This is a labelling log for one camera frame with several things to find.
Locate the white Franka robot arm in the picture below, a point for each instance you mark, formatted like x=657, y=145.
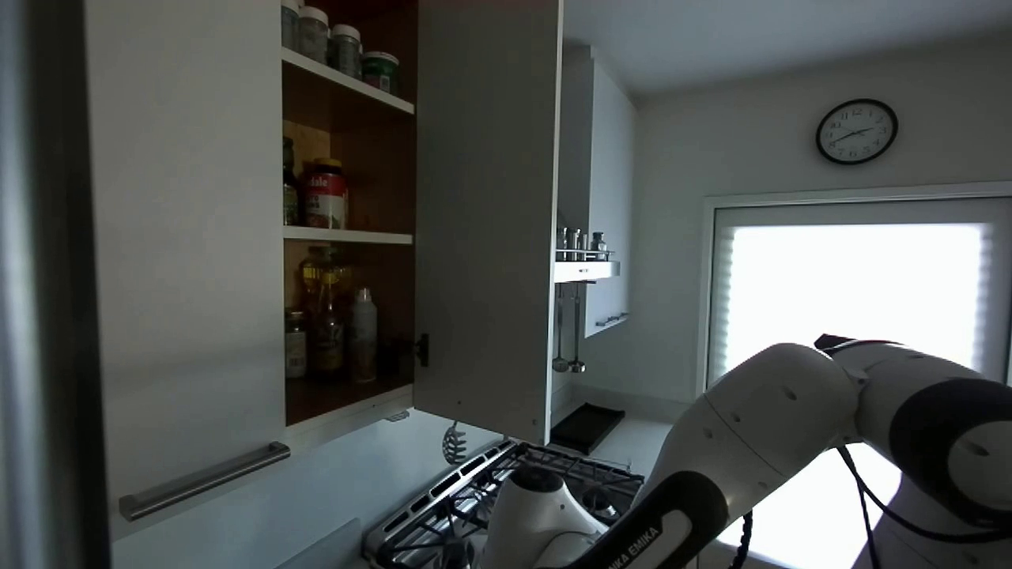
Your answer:
x=778, y=421

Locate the dark green lidded jar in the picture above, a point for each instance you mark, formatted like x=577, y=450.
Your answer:
x=381, y=70

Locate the grey lidded jar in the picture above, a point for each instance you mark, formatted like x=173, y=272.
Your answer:
x=314, y=33
x=347, y=52
x=289, y=19

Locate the white cupboard door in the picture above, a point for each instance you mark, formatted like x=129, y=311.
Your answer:
x=484, y=209
x=190, y=209

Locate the black rimmed wall clock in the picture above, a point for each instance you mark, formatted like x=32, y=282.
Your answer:
x=855, y=131

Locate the black tray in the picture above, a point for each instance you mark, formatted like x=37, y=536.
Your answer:
x=585, y=427

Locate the small pale jar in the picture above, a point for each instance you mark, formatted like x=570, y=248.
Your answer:
x=294, y=352

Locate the amber oil bottle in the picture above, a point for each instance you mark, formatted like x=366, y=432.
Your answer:
x=324, y=316

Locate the bright window with blind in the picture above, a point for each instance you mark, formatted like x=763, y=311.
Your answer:
x=841, y=272

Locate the cupboard body with shelves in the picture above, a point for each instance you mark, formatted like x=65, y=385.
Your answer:
x=367, y=126

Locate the black camera on stand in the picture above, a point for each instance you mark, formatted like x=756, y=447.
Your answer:
x=841, y=343

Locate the red labelled jar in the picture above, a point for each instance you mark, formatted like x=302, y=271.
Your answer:
x=324, y=195

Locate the tan box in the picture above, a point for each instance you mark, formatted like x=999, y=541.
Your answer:
x=308, y=144

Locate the dark slim bottle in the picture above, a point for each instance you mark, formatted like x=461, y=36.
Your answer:
x=289, y=185

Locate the black door hinge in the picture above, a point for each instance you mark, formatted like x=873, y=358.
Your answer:
x=422, y=348

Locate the white plastic bottle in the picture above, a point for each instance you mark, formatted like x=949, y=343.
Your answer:
x=366, y=337

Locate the white wall cabinet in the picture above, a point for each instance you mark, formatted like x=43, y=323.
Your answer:
x=612, y=160

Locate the stainless steel gas stove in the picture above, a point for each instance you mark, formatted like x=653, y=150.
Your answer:
x=444, y=516

